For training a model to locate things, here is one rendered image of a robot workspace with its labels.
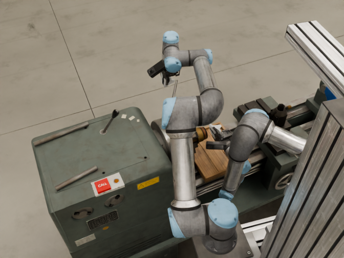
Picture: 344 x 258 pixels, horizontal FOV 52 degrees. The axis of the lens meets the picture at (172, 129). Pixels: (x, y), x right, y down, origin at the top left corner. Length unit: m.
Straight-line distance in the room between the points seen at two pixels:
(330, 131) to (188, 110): 0.58
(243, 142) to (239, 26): 3.58
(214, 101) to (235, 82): 2.75
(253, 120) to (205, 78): 0.33
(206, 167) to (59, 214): 0.91
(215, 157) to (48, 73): 2.76
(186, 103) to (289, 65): 3.25
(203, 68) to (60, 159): 0.80
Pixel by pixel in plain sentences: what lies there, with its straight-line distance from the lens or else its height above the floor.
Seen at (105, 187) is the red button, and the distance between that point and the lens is 1.60.
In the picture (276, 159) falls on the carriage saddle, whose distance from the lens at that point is 2.16.
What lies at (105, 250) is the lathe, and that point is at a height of 0.74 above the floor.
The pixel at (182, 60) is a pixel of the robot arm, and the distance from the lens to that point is 1.62.
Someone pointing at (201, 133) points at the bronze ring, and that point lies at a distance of 1.97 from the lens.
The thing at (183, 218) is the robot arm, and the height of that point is 1.39.
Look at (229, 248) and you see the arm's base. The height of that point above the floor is 1.20.
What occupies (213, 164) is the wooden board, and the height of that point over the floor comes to 0.88.
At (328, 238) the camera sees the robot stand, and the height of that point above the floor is 1.74.
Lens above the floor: 2.57
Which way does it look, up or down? 47 degrees down
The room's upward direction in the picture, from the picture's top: 2 degrees counter-clockwise
